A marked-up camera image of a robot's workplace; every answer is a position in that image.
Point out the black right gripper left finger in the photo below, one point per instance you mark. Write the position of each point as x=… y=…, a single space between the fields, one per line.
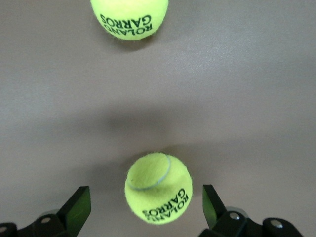
x=74 y=212

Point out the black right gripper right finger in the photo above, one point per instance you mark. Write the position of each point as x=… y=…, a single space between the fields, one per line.
x=229 y=222

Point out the yellow-green Roland Garros tennis ball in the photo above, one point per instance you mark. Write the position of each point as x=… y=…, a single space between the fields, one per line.
x=153 y=180
x=128 y=10

